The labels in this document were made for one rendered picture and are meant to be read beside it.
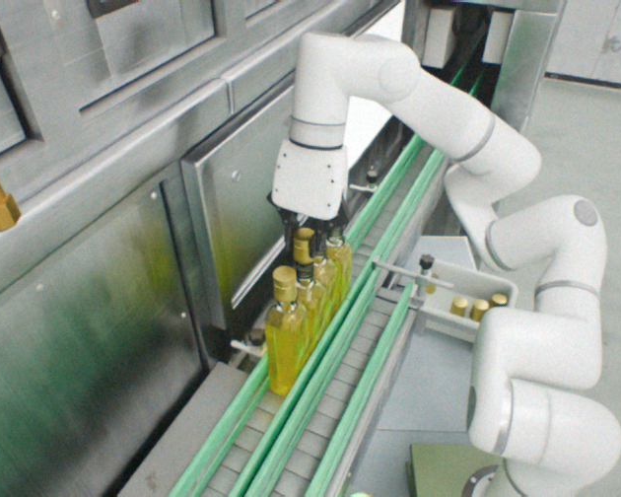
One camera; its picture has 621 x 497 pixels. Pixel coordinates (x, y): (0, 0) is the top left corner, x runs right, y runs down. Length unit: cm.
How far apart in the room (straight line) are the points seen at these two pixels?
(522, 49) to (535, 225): 95
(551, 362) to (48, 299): 61
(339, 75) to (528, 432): 48
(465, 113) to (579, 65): 388
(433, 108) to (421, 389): 60
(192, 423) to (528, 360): 55
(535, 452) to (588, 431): 6
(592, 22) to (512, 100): 281
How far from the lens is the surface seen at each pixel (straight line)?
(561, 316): 77
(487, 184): 83
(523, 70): 172
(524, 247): 83
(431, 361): 119
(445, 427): 110
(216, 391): 97
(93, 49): 62
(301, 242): 76
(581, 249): 82
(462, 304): 123
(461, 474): 98
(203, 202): 74
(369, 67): 67
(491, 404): 68
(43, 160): 57
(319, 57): 66
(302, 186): 71
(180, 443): 93
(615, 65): 462
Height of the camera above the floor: 168
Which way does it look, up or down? 42 degrees down
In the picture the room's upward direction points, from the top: straight up
